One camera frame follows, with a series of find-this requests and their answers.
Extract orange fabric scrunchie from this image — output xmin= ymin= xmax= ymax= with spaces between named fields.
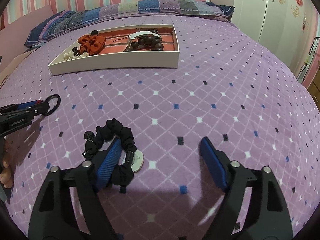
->
xmin=88 ymin=35 xmax=106 ymax=56

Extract black beaded scrunchie bracelet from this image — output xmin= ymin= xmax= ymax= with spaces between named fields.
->
xmin=82 ymin=117 xmax=145 ymax=194

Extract patchwork blue purple pillow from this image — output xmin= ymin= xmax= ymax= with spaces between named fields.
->
xmin=24 ymin=0 xmax=235 ymax=48

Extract brown wooden bead bracelet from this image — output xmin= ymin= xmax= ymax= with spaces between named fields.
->
xmin=122 ymin=35 xmax=165 ymax=53

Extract white decorated wardrobe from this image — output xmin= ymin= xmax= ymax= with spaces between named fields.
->
xmin=232 ymin=0 xmax=318 ymax=73

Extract white jewelry tray red lining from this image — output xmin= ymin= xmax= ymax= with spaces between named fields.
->
xmin=48 ymin=24 xmax=180 ymax=75

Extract black hair tie red beads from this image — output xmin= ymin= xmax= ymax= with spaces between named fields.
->
xmin=35 ymin=94 xmax=61 ymax=116

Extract purple diamond pattern bedspread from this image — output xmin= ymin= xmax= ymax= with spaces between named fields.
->
xmin=1 ymin=15 xmax=319 ymax=239

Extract person's left hand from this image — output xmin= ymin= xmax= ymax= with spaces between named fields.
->
xmin=1 ymin=140 xmax=14 ymax=189

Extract cream flower scrunchie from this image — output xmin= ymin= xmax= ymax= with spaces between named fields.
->
xmin=63 ymin=51 xmax=89 ymax=61

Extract wooden bedside drawer cabinet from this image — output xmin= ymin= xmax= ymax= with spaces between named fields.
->
xmin=308 ymin=69 xmax=320 ymax=104

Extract pink headboard cushion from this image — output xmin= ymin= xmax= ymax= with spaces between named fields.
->
xmin=0 ymin=5 xmax=53 ymax=72

